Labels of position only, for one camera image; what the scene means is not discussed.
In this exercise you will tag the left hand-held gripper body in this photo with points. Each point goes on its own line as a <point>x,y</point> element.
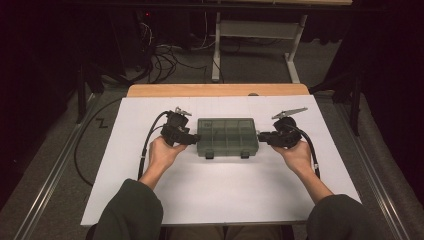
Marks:
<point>175,131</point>

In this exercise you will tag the wooden table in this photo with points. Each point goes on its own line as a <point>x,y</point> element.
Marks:
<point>216,90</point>

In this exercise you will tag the green plastic compartment box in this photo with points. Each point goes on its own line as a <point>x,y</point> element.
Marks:
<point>228,136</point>

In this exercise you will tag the white board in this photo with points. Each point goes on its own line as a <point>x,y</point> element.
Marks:
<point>233,193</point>

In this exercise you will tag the person's legs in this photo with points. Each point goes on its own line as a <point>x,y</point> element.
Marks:
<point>233,233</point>

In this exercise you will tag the black metal stand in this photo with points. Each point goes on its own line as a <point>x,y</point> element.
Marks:
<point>356,106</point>
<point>81,96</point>

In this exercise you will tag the person's right hand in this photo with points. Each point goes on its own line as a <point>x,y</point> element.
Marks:
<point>300,158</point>

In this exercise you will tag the aluminium floor rail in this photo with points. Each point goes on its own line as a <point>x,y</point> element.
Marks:
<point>373,173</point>
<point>53,173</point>

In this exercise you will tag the white metal desk frame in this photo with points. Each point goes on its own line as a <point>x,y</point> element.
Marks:
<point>256,29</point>

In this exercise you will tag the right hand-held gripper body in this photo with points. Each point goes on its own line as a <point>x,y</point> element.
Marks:
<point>285,135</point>

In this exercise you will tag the person's left hand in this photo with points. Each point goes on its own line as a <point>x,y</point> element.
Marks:
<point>161,156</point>

